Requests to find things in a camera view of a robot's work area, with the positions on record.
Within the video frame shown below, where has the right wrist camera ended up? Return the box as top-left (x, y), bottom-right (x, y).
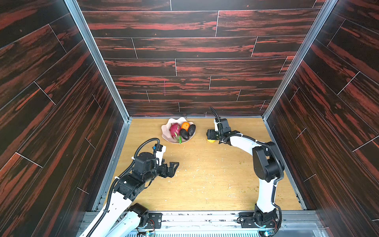
top-left (214, 118), bottom-right (221, 132)

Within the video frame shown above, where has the orange fruit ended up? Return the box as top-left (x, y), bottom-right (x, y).
top-left (181, 122), bottom-right (190, 131)

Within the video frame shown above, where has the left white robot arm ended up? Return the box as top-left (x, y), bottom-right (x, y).
top-left (81, 150), bottom-right (180, 237)

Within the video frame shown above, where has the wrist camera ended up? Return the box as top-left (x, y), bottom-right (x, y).
top-left (154, 144), bottom-right (166, 166)
top-left (214, 118), bottom-right (221, 132)

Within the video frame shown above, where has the pink faceted fruit bowl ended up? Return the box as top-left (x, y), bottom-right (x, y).
top-left (161, 117), bottom-right (196, 144)

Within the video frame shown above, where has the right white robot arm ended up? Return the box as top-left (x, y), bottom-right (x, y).
top-left (206, 118), bottom-right (284, 228)

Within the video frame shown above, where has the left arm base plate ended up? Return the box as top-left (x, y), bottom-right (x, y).
top-left (138, 212), bottom-right (163, 230)

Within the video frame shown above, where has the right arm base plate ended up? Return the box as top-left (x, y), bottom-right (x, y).
top-left (237, 210), bottom-right (280, 229)

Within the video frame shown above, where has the dark avocado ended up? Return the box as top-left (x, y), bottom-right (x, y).
top-left (180, 128), bottom-right (190, 140)
top-left (188, 124), bottom-right (196, 136)

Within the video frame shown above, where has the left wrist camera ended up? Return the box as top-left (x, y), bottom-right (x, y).
top-left (154, 144), bottom-right (166, 166)

